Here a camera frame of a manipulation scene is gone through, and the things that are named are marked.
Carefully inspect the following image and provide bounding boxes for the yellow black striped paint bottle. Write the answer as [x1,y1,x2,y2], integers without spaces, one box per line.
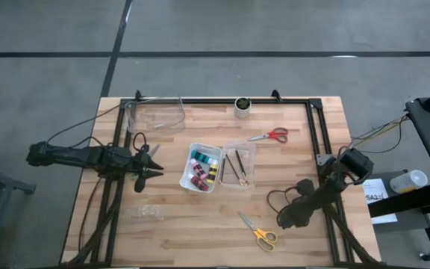
[206,159,219,185]

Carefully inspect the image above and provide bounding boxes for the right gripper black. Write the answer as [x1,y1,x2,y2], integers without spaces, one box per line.
[277,179,316,229]

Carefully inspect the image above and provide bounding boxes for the grey metal table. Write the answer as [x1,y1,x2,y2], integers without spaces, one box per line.
[0,160,37,269]

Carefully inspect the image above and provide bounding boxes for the black paintbrush yellow ferrule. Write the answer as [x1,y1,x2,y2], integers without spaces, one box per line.
[237,149,250,187]

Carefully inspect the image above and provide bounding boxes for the red-handled scissors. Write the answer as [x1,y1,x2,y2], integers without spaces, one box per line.
[247,127,290,144]

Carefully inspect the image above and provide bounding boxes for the long black cable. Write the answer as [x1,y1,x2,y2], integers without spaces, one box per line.
[46,99,141,146]

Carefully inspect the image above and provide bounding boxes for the white plastic bin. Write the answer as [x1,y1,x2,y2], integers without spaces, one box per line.
[178,142,223,194]

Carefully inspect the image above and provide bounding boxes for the succulent in white pot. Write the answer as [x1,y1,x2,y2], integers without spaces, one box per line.
[234,96,252,120]

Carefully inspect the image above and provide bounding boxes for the yellow-handled scissors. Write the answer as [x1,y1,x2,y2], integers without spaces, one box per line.
[238,211,278,252]

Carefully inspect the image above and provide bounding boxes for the brown paintbrush silver ferrule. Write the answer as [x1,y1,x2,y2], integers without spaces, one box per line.
[225,152,241,181]

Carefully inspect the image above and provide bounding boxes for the clear plastic bag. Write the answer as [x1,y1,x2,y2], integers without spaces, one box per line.
[122,204,166,224]

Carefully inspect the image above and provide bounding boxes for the clear plastic bin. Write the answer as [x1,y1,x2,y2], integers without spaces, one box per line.
[124,97,187,136]

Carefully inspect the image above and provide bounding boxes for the pink black striped paint bottle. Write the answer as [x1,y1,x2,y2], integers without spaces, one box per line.
[189,158,209,181]

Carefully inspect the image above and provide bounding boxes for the teal black striped paint bottle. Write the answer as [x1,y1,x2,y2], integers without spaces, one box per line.
[191,149,211,164]

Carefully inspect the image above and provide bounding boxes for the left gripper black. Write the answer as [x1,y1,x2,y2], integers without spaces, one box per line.
[128,144,164,194]

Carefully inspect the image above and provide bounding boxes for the frosted translucent plastic bin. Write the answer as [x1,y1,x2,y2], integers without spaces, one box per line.
[218,139,258,191]

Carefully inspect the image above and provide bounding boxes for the bundle of coloured wires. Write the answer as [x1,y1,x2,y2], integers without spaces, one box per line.
[351,114,411,155]

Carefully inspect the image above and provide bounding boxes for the white printed paper sheet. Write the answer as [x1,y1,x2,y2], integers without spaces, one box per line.
[362,178,399,225]

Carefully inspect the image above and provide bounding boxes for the black pen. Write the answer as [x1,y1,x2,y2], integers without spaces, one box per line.
[234,149,246,179]

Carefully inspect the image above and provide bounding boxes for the black metal rig frame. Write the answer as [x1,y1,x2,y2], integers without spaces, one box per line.
[60,89,384,268]

